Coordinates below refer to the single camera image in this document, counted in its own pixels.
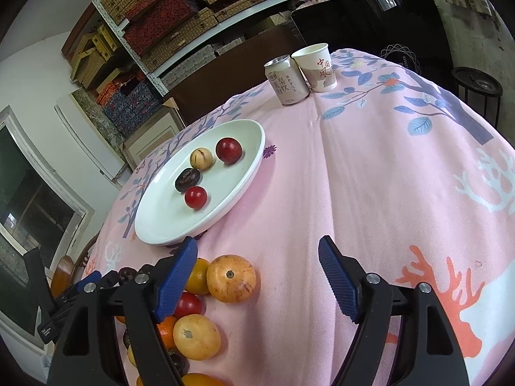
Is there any large yellow pepino melon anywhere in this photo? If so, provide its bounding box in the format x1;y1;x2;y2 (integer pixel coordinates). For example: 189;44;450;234
206;254;257;303

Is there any pink printed tablecloth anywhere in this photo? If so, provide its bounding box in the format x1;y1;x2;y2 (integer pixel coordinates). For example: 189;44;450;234
82;48;515;386

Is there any white paper cup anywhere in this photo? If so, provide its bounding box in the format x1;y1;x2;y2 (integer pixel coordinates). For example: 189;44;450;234
291;43;338;93

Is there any white metal shelf rack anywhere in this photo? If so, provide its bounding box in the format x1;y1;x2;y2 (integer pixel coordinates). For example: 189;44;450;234
92;0;435;97

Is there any small tan pepino melon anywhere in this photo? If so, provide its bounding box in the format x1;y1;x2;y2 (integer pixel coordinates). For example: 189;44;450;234
189;147;213;170

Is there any orange mandarin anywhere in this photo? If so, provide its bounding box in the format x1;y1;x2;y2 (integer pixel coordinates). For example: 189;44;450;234
156;316;178;350

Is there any grey marble slab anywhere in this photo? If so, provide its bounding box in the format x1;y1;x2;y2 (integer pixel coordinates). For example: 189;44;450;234
70;86;129;179

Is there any white framed window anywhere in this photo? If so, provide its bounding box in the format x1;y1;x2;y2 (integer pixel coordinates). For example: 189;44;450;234
0;106;95;346

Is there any black round stool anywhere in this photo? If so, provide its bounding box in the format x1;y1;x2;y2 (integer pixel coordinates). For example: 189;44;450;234
451;66;503;123

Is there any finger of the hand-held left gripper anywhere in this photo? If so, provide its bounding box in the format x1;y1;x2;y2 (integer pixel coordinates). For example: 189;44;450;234
100;271;121;290
64;270;102;296

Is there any wooden picture frame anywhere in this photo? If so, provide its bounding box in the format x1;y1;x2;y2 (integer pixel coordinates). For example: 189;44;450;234
121;106;182;173

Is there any stack of blue patterned boxes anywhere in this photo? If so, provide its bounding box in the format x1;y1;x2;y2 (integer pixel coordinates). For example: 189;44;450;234
97;78;165;137

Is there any brown wooden chair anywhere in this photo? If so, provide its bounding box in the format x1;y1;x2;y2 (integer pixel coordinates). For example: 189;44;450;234
50;235;99;298

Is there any dark red plum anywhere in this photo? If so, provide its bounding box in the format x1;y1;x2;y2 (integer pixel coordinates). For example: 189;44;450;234
216;137;243;165

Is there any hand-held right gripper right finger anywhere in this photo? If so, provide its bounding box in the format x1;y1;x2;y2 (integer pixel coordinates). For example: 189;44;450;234
318;235;471;386

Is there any large black screen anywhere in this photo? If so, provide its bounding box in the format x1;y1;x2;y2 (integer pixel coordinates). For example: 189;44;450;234
290;0;453;85

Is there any white board panel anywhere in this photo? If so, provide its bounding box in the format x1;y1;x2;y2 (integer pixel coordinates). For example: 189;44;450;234
54;96;126;179

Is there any pale drink can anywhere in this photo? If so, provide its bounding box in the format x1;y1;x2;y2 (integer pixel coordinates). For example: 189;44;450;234
264;54;310;107

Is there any small glossy orange citrus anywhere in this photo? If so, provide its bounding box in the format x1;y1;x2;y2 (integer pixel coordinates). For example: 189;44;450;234
184;258;211;295

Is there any white oval plate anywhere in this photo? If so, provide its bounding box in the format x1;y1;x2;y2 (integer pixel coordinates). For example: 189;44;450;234
134;119;266;246

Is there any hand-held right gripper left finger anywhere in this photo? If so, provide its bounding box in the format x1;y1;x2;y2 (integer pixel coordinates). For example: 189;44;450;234
48;236;200;386

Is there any dark brown wooden board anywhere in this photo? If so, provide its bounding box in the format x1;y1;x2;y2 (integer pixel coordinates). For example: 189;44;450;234
163;28;304;123

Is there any red patterned box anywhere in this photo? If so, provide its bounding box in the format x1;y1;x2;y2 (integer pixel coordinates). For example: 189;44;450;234
123;0;202;55

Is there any pile of yellow woven boxes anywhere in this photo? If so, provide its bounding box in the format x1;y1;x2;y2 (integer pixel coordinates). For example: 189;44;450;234
60;22;121;89

